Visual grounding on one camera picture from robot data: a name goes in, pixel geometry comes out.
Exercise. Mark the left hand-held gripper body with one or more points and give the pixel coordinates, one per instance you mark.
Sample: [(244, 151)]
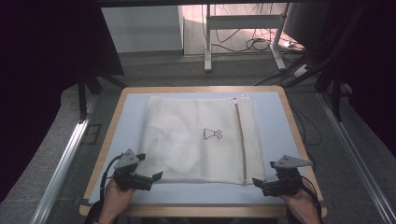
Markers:
[(130, 182)]

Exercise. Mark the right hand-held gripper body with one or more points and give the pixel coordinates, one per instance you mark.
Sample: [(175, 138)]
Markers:
[(285, 185)]

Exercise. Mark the white mesh laundry bag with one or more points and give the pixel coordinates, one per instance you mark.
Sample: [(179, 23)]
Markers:
[(193, 140)]

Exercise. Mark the person's left hand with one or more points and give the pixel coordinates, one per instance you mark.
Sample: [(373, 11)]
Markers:
[(116, 199)]

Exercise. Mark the person's right hand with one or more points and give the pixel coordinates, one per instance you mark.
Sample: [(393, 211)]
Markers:
[(302, 202)]

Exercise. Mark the light blue table mat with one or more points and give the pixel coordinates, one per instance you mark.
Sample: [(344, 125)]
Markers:
[(280, 124)]

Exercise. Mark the black rounded pad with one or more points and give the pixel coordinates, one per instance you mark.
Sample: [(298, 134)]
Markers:
[(93, 214)]

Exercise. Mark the dark floor grate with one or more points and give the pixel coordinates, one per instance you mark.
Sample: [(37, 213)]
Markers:
[(91, 134)]

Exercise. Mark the black metal stand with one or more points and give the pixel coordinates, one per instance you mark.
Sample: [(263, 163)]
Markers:
[(83, 96), (335, 99)]

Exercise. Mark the white power strip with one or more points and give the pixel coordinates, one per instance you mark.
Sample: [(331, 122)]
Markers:
[(301, 70)]

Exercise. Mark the white panel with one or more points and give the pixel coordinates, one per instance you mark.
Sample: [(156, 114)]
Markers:
[(143, 28)]

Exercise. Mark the dark curtain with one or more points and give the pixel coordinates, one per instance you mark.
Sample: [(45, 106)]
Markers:
[(376, 77), (37, 77)]

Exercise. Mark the aluminium floor rail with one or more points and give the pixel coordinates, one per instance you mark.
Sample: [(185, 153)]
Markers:
[(62, 168), (355, 155)]

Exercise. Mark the white metal desk frame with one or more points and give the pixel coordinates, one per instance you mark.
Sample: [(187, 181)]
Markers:
[(243, 21)]

